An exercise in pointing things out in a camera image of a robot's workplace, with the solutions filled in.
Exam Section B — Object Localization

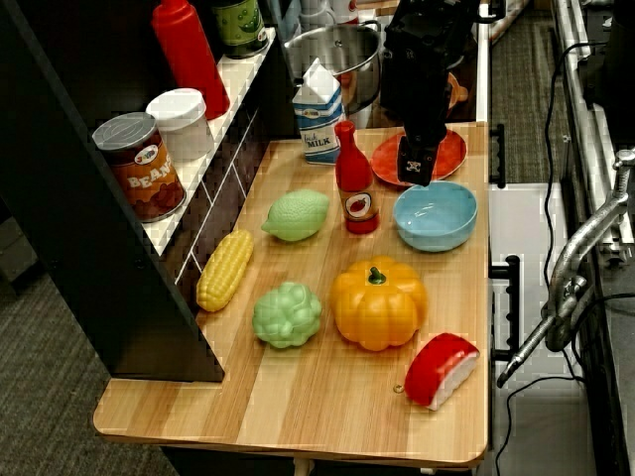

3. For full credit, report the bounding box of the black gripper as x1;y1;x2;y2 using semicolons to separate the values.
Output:
398;106;450;187

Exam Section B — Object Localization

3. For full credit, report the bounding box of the light blue bowl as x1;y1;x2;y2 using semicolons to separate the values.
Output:
393;180;478;253

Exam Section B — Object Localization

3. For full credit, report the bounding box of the orange red plate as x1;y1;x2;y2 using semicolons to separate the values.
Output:
369;127;468;187

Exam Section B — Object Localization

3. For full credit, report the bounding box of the red toy ketchup bottle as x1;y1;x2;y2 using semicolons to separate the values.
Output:
333;120;381;235

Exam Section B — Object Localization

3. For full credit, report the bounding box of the small orange plastic toy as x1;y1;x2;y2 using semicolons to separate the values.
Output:
445;72;470;120

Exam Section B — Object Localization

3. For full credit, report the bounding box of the toy milk carton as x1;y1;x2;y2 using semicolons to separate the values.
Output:
291;58;346;166

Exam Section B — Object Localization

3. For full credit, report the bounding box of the stainless steel pot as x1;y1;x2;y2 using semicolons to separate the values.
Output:
283;20;386;116

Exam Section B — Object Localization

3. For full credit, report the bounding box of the green toy lime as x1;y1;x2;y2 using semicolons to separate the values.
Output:
261;188;331;243

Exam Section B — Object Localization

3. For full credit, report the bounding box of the yellow bell pepper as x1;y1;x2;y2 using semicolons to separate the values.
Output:
329;255;429;352

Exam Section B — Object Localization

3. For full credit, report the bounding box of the white toy faucet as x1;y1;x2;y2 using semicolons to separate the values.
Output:
297;0;361;29

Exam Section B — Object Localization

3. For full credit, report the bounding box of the green grapes toy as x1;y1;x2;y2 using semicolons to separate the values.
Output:
251;282;323;349

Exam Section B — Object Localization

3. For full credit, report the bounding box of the white kitchen shelf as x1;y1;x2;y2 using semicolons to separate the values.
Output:
141;27;277;257

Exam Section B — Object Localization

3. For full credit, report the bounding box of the red white toy cheese wedge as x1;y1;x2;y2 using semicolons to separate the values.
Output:
404;332;481;412

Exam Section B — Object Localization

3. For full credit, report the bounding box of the yellow toy corn cob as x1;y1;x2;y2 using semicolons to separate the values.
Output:
195;229;255;313

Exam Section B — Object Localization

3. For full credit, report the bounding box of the green toy peas can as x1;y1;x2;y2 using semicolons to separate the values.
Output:
210;0;270;60

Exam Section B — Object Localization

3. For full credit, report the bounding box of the white lidded jar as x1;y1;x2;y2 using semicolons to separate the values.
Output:
145;87;213;163

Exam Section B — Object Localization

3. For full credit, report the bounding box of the red squeeze bottle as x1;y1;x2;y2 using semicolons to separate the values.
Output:
151;0;231;121

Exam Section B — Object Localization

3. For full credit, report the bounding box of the orange jam jar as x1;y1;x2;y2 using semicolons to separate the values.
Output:
91;112;188;224

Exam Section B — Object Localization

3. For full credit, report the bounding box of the black toy kitchen cabinet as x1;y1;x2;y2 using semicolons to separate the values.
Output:
0;0;299;384

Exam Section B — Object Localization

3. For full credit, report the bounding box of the black drawer handle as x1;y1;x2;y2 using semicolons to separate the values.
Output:
488;123;507;189
488;255;522;363

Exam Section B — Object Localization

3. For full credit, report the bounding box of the black cable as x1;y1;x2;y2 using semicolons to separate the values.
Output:
543;42;610;279
495;292;635;476

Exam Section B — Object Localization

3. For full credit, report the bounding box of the aluminium frame rail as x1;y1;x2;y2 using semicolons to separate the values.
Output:
550;0;635;259

